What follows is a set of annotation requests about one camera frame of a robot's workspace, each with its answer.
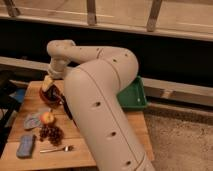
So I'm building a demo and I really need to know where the grey blue cloth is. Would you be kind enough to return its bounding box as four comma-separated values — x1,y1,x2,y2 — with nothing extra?
23,107,51,130

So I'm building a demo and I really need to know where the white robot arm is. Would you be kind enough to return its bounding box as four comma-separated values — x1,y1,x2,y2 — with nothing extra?
47,40,155,171

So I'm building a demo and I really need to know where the red bowl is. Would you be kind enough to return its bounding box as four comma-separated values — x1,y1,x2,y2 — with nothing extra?
39,87,61,108

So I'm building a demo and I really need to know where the blue sponge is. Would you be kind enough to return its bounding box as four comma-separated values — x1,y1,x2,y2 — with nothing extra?
16,134,36,158

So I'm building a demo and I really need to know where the bunch of dark grapes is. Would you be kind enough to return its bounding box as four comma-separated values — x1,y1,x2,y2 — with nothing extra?
39,125,63,146

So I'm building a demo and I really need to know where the red apple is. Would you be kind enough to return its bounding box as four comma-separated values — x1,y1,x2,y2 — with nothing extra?
40,112,55,125

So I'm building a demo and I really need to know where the green plastic tray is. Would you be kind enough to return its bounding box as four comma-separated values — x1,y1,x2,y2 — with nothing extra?
117,76,147,110

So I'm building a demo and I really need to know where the black dish brush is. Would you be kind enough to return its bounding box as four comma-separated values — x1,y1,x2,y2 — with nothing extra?
45,85,73,119

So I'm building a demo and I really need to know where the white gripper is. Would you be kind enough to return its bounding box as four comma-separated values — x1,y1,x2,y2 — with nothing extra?
41,63,66,92

